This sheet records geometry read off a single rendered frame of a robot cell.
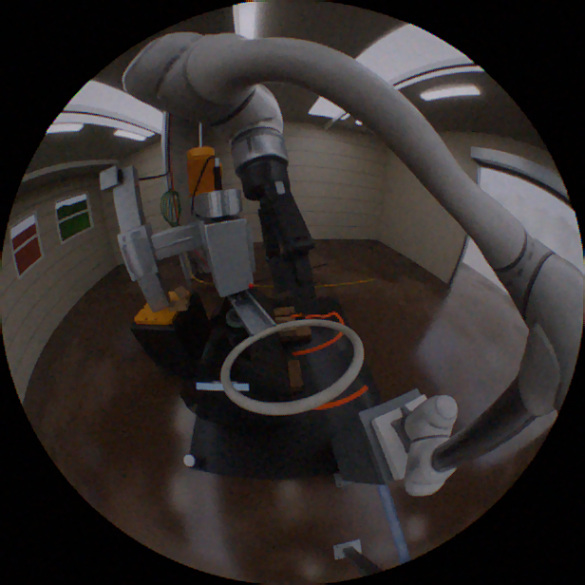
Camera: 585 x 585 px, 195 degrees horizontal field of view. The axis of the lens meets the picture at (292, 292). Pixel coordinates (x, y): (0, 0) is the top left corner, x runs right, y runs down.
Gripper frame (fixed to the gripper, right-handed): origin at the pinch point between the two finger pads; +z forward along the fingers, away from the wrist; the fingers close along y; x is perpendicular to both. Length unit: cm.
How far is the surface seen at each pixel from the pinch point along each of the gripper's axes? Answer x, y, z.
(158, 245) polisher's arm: 73, 113, -40
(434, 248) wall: -471, 224, 49
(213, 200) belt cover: 13, 52, -38
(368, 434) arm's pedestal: -22, 5, 75
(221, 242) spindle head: 15, 62, -19
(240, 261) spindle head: 8, 69, -7
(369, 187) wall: -471, 439, -182
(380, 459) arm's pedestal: -20, -7, 80
